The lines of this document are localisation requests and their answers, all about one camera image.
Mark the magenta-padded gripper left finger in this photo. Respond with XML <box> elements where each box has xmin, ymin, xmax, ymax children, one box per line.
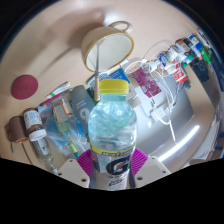
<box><xmin>55</xmin><ymin>148</ymin><xmax>97</xmax><ymax>189</ymax></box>

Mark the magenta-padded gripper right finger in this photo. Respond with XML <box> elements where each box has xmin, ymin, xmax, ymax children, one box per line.
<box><xmin>129</xmin><ymin>147</ymin><xmax>172</xmax><ymax>189</ymax></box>

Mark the clear bottle with yellow cap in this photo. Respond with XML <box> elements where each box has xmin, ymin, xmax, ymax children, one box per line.
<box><xmin>87</xmin><ymin>78</ymin><xmax>138</xmax><ymax>191</ymax></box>

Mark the green glass bottle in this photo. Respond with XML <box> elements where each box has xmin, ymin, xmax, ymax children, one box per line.
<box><xmin>64</xmin><ymin>128</ymin><xmax>83</xmax><ymax>158</ymax></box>

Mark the tall clear glass bottle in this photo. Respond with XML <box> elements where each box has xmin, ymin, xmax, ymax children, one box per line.
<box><xmin>32</xmin><ymin>136</ymin><xmax>60</xmax><ymax>175</ymax></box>

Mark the white desk lamp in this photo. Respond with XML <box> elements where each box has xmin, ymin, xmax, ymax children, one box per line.
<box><xmin>142</xmin><ymin>39</ymin><xmax>202</xmax><ymax>163</ymax></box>

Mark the clear bottle with cork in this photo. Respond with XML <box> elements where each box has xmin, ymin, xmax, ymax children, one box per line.
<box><xmin>49</xmin><ymin>96</ymin><xmax>79</xmax><ymax>148</ymax></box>

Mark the brown jar with white lid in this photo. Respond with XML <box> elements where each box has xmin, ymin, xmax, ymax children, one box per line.
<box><xmin>22</xmin><ymin>107</ymin><xmax>48</xmax><ymax>141</ymax></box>

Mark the grey-green shaker bottle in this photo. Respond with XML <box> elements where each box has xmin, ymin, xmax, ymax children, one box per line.
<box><xmin>68</xmin><ymin>84</ymin><xmax>98</xmax><ymax>134</ymax></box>

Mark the brown cup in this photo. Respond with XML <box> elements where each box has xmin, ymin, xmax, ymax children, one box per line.
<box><xmin>7</xmin><ymin>115</ymin><xmax>29</xmax><ymax>144</ymax></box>

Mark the magenta packet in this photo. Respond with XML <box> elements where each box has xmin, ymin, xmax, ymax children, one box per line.
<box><xmin>131</xmin><ymin>61</ymin><xmax>163</xmax><ymax>99</ymax></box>

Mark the blue and white box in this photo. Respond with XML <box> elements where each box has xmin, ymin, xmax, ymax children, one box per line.
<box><xmin>87</xmin><ymin>67</ymin><xmax>132</xmax><ymax>88</ymax></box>

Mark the red and white can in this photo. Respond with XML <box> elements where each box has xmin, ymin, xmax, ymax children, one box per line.
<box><xmin>171</xmin><ymin>61</ymin><xmax>190</xmax><ymax>86</ymax></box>

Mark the cream mug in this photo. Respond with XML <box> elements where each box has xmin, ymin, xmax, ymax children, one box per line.
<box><xmin>80</xmin><ymin>20</ymin><xmax>135</xmax><ymax>73</ymax></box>

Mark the white wall socket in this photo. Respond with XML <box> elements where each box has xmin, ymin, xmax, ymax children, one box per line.
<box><xmin>148</xmin><ymin>101</ymin><xmax>171</xmax><ymax>124</ymax></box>

